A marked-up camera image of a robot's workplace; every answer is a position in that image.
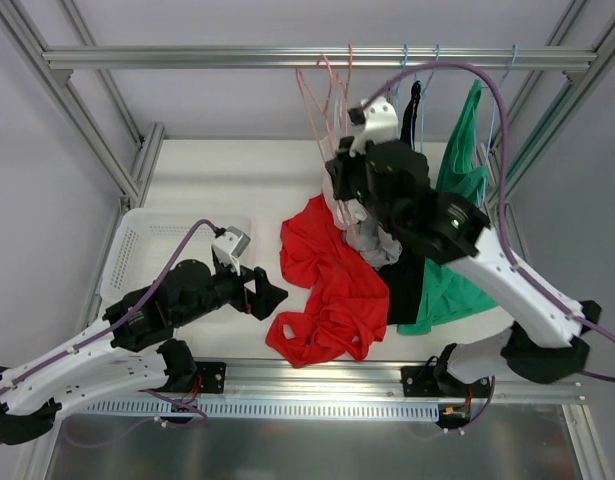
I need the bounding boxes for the white tank top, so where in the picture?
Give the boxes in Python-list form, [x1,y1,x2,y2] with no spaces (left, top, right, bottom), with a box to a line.
[320,89,367,231]

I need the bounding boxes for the red tank top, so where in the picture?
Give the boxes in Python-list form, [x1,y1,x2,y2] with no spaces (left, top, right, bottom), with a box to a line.
[266,195,390,368]

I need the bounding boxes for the pink hanger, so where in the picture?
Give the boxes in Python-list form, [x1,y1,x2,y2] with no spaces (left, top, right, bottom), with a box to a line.
[295,54,336,163]
[331,43,361,246]

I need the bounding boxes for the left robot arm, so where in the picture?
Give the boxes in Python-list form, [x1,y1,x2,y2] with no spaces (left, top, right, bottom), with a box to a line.
[0,260,288,445]

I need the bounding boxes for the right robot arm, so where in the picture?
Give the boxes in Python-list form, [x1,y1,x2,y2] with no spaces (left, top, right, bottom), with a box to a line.
[325,137,601,397]

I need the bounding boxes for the grey tank top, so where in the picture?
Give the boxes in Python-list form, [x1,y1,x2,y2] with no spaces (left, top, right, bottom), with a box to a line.
[344,218,402,270]

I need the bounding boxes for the black tank top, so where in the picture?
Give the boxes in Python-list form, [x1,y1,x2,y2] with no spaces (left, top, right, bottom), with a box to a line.
[378,80,425,325]

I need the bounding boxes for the blue hanger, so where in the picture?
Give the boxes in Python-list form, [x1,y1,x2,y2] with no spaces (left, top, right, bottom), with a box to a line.
[386,44,409,106]
[410,69,435,153]
[477,44,519,210]

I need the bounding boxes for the green tank top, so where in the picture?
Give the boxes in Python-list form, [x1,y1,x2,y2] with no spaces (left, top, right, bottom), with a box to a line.
[397,80,497,336]

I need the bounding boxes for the white plastic basket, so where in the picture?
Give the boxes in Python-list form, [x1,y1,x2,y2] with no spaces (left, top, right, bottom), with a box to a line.
[100,208,254,306]

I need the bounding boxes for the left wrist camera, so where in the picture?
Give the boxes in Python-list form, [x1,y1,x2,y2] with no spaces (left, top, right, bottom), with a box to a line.
[211,226,251,276]

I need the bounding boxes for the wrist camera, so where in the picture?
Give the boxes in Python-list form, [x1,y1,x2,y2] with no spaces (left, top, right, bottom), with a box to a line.
[211,226,251,276]
[348,96,399,156]

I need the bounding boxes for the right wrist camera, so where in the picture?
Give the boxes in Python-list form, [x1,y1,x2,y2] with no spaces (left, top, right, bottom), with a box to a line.
[348,96,399,156]

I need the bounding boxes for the aluminium front rail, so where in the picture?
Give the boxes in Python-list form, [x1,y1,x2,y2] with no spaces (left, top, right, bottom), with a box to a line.
[197,359,587,404]

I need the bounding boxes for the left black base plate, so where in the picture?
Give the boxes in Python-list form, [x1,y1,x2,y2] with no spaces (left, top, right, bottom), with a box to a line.
[191,361,227,395]

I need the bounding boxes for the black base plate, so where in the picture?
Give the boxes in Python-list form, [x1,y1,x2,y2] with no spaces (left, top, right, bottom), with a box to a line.
[191,361,227,395]
[400,363,492,398]

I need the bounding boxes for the white slotted cable duct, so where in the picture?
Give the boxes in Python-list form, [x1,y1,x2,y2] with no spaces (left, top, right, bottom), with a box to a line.
[81,396,440,423]

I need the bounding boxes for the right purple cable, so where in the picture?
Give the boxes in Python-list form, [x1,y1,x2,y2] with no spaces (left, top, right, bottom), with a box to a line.
[361,62,615,384]

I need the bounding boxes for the purple cable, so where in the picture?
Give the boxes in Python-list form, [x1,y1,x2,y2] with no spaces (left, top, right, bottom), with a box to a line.
[0,218,223,449]
[361,62,615,384]

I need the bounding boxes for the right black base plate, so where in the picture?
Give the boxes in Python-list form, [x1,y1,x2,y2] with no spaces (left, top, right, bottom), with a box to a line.
[400,363,492,398]

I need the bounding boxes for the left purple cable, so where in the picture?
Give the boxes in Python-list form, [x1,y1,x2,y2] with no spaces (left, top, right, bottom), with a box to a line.
[0,218,223,449]

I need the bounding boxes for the aluminium hanging rail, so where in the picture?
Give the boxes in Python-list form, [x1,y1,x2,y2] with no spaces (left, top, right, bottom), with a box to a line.
[42,46,598,71]

